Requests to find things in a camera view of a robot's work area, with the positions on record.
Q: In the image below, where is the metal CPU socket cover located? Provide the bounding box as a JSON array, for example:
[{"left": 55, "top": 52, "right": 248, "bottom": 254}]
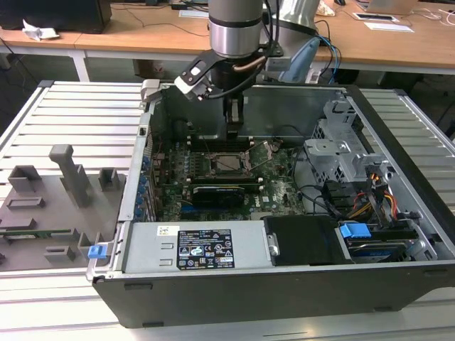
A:
[{"left": 243, "top": 140, "right": 284, "bottom": 171}]

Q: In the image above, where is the CPU socket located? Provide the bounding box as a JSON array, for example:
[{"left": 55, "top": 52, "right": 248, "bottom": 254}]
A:
[{"left": 204, "top": 151, "right": 257, "bottom": 178}]

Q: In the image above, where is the pale blue teach pendant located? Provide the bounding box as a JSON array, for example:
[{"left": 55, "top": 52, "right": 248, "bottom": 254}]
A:
[{"left": 278, "top": 36, "right": 321, "bottom": 83}]

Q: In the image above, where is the grey plastic case latch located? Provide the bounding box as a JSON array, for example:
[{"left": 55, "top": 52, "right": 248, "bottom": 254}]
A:
[{"left": 140, "top": 80, "right": 164, "bottom": 104}]

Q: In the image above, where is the wooden desk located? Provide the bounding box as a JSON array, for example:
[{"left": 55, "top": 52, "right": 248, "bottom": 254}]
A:
[{"left": 0, "top": 0, "right": 455, "bottom": 86}]

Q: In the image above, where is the metal drive cage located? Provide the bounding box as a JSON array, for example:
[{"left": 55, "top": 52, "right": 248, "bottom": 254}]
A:
[{"left": 304, "top": 99, "right": 397, "bottom": 189}]

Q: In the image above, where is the green motherboard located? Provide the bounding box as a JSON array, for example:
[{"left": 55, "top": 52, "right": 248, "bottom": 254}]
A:
[{"left": 152, "top": 140, "right": 306, "bottom": 223}]

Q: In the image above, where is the white paper sheet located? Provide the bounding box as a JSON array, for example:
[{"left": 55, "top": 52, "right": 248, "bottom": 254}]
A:
[{"left": 363, "top": 21, "right": 415, "bottom": 33}]

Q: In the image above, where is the silver laptop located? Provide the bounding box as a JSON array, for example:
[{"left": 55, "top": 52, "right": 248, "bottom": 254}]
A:
[{"left": 355, "top": 0, "right": 426, "bottom": 16}]

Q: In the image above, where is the grey power supply unit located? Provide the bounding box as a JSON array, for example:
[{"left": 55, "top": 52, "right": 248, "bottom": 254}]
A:
[{"left": 117, "top": 220, "right": 267, "bottom": 274}]

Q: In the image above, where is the black box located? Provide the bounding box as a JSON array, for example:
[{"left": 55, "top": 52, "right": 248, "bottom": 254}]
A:
[{"left": 0, "top": 0, "right": 113, "bottom": 35}]

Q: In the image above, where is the blue disk carrier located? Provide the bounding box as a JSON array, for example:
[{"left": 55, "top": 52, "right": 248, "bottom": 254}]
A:
[{"left": 339, "top": 221, "right": 371, "bottom": 249}]

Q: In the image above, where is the crumpled white paper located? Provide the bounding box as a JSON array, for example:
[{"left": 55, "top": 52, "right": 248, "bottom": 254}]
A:
[{"left": 21, "top": 18, "right": 60, "bottom": 42}]

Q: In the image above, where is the black and silver PC case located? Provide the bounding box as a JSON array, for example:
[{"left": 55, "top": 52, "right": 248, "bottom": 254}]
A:
[{"left": 87, "top": 80, "right": 455, "bottom": 330}]

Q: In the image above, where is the blue plastic case latch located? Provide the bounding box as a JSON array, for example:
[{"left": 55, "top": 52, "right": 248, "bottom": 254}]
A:
[{"left": 87, "top": 244, "right": 108, "bottom": 261}]

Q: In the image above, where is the grey parts rack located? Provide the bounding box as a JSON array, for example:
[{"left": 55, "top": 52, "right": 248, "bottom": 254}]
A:
[{"left": 0, "top": 144, "right": 128, "bottom": 271}]

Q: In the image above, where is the disk drive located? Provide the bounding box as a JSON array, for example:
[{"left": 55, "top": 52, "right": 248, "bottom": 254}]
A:
[{"left": 346, "top": 239, "right": 408, "bottom": 264}]

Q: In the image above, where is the green RAM stick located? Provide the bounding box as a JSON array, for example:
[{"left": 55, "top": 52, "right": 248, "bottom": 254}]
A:
[{"left": 0, "top": 229, "right": 72, "bottom": 238}]

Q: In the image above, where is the copper coloured hose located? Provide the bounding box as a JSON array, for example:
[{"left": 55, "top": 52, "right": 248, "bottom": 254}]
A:
[{"left": 232, "top": 56, "right": 266, "bottom": 74}]

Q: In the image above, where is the black and white wrist camera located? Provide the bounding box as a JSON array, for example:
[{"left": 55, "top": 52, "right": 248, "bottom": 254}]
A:
[{"left": 173, "top": 50, "right": 216, "bottom": 103}]

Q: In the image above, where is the blue cable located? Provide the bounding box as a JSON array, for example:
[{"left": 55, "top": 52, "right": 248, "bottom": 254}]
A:
[{"left": 316, "top": 31, "right": 344, "bottom": 85}]

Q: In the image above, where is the thick black cable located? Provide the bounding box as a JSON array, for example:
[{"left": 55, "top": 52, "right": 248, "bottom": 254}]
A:
[{"left": 296, "top": 183, "right": 341, "bottom": 215}]

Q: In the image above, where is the yellow red wire bundle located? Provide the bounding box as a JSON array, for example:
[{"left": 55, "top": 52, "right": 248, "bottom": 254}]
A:
[{"left": 350, "top": 170, "right": 396, "bottom": 218}]

